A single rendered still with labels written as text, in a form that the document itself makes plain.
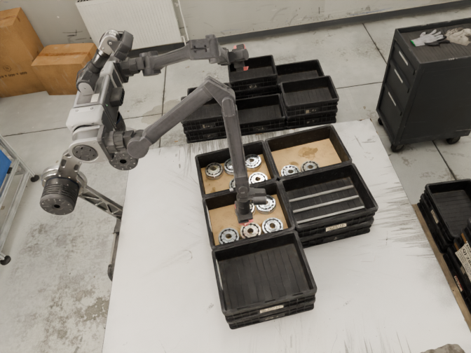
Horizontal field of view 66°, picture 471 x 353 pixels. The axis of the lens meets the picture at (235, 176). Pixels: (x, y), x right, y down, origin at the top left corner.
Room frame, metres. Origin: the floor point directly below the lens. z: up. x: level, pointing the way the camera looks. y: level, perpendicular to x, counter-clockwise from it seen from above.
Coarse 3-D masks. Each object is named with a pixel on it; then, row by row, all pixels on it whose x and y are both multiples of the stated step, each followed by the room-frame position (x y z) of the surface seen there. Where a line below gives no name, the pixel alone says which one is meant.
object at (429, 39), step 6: (420, 36) 2.16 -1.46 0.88; (426, 36) 2.14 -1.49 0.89; (432, 36) 2.13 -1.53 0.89; (438, 36) 2.11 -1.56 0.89; (444, 36) 2.10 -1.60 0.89; (414, 42) 2.11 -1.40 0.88; (420, 42) 2.10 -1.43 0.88; (426, 42) 2.09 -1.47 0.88; (432, 42) 2.08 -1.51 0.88; (438, 42) 2.07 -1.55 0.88
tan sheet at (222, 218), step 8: (224, 208) 1.07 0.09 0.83; (232, 208) 1.06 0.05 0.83; (280, 208) 1.01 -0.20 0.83; (216, 216) 1.03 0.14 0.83; (224, 216) 1.02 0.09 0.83; (232, 216) 1.01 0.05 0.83; (256, 216) 0.99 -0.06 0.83; (264, 216) 0.98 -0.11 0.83; (272, 216) 0.97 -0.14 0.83; (280, 216) 0.96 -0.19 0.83; (216, 224) 0.98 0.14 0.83; (224, 224) 0.98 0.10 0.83; (232, 224) 0.97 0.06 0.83; (216, 232) 0.94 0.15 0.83; (216, 240) 0.89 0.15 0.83
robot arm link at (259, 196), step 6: (240, 186) 0.90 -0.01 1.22; (240, 192) 0.88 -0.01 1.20; (246, 192) 0.88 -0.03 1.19; (252, 192) 0.90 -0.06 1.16; (258, 192) 0.89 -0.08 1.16; (264, 192) 0.89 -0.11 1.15; (258, 198) 0.88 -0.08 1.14; (264, 198) 0.87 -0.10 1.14; (258, 204) 0.86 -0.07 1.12; (264, 204) 0.86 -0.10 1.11
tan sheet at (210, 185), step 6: (264, 162) 1.33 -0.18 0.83; (204, 168) 1.37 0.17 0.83; (264, 168) 1.29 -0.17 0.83; (204, 174) 1.33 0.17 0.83; (228, 174) 1.29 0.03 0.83; (204, 180) 1.29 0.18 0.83; (210, 180) 1.28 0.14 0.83; (216, 180) 1.27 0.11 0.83; (222, 180) 1.26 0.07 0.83; (228, 180) 1.25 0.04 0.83; (204, 186) 1.24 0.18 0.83; (210, 186) 1.23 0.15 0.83; (216, 186) 1.22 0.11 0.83; (222, 186) 1.22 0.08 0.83; (228, 186) 1.21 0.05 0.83; (210, 192) 1.19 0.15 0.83
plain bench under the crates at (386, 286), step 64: (128, 192) 1.41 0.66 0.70; (192, 192) 1.32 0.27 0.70; (384, 192) 1.07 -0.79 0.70; (128, 256) 0.97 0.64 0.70; (192, 256) 0.90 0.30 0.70; (320, 256) 0.77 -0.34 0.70; (384, 256) 0.71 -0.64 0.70; (128, 320) 0.63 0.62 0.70; (192, 320) 0.58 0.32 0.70; (320, 320) 0.47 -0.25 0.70; (384, 320) 0.42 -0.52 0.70; (448, 320) 0.37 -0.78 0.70
